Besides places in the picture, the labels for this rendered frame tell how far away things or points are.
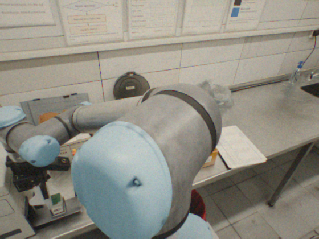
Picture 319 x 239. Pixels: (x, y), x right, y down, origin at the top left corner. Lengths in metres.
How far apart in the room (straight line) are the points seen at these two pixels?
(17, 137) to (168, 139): 0.44
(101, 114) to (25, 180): 0.38
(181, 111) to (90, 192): 0.13
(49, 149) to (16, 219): 0.39
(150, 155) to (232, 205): 1.93
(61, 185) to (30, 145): 0.55
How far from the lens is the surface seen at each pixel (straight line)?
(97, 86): 1.30
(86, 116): 0.51
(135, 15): 1.22
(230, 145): 1.25
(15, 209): 0.85
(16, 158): 0.70
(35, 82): 1.26
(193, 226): 0.62
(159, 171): 0.19
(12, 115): 0.62
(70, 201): 0.96
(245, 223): 2.05
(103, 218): 0.25
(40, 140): 0.55
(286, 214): 2.27
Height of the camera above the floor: 1.69
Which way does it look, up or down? 37 degrees down
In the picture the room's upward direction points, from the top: 3 degrees clockwise
